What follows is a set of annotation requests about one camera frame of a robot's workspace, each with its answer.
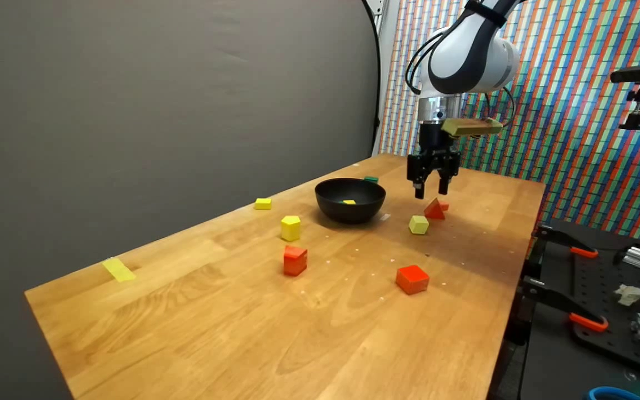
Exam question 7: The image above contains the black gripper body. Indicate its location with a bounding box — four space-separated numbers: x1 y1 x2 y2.
407 123 462 176

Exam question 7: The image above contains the black bowl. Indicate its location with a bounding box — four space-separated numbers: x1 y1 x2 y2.
313 176 388 226

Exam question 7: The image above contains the multicolour patterned backdrop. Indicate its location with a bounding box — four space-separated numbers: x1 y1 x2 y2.
373 0 640 242

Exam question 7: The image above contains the black pegboard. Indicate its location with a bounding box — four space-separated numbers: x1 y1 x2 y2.
515 218 640 384

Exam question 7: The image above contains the white crumpled object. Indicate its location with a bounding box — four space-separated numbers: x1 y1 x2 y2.
613 283 640 309

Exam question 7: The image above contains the yellow tape strip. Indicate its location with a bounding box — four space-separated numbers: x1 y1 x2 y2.
99 258 139 285

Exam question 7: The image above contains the grey fabric backdrop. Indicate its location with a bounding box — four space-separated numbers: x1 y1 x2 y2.
0 0 381 400

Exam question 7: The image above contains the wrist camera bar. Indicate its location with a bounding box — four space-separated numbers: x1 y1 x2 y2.
440 115 503 141

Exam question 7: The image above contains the black looped camera cable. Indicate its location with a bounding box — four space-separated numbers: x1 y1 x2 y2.
405 30 449 99

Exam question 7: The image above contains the long black hanging cable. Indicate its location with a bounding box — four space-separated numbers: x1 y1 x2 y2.
359 0 381 159

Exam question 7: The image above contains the black clamp orange handle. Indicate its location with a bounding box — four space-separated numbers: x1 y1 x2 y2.
519 273 611 338
533 222 602 263

